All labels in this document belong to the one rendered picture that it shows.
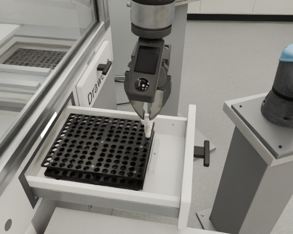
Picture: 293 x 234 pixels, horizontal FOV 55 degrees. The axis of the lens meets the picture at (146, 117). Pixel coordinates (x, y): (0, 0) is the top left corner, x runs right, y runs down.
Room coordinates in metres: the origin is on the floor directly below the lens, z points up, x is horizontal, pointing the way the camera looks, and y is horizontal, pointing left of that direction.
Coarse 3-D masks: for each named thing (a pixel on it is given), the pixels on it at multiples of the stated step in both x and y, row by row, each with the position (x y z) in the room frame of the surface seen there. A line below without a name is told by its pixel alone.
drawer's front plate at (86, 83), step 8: (104, 48) 0.87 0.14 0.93; (96, 56) 0.82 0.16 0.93; (104, 56) 0.86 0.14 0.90; (96, 64) 0.78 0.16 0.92; (88, 72) 0.72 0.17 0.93; (96, 72) 0.77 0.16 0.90; (80, 80) 0.68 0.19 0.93; (88, 80) 0.70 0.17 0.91; (96, 80) 0.76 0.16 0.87; (104, 80) 0.84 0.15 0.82; (80, 88) 0.65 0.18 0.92; (88, 88) 0.69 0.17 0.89; (96, 88) 0.75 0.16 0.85; (80, 96) 0.65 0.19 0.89; (96, 96) 0.74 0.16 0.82; (80, 104) 0.65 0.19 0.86; (88, 104) 0.67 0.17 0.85
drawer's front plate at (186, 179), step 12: (192, 108) 0.55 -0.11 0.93; (192, 120) 0.51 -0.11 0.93; (192, 132) 0.47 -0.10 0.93; (192, 144) 0.43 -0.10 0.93; (192, 156) 0.39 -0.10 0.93; (192, 168) 0.36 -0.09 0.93; (180, 192) 0.36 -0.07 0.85; (180, 204) 0.29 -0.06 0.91; (180, 216) 0.29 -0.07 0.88; (180, 228) 0.29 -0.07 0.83
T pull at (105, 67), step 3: (108, 63) 0.80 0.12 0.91; (111, 63) 0.81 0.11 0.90; (99, 66) 0.78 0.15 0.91; (102, 66) 0.78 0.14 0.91; (105, 66) 0.78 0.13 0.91; (108, 66) 0.78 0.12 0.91; (99, 69) 0.78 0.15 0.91; (102, 69) 0.77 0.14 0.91; (105, 69) 0.76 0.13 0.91; (108, 69) 0.78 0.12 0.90; (102, 72) 0.75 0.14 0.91; (105, 72) 0.75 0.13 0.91
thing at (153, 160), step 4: (156, 140) 0.52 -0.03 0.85; (156, 144) 0.50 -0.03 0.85; (156, 148) 0.49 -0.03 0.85; (152, 152) 0.48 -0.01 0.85; (156, 152) 0.48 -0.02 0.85; (152, 156) 0.46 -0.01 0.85; (156, 156) 0.46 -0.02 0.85; (152, 160) 0.45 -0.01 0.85; (156, 160) 0.45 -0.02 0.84; (152, 164) 0.44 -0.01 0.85; (152, 168) 0.43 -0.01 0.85; (148, 172) 0.42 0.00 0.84; (152, 172) 0.42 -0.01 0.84
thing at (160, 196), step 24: (168, 120) 0.55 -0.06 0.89; (48, 144) 0.49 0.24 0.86; (168, 144) 0.52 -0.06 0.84; (168, 168) 0.44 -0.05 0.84; (48, 192) 0.35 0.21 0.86; (72, 192) 0.34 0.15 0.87; (96, 192) 0.33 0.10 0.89; (120, 192) 0.33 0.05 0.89; (144, 192) 0.33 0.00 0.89; (168, 192) 0.37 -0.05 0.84; (168, 216) 0.31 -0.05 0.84
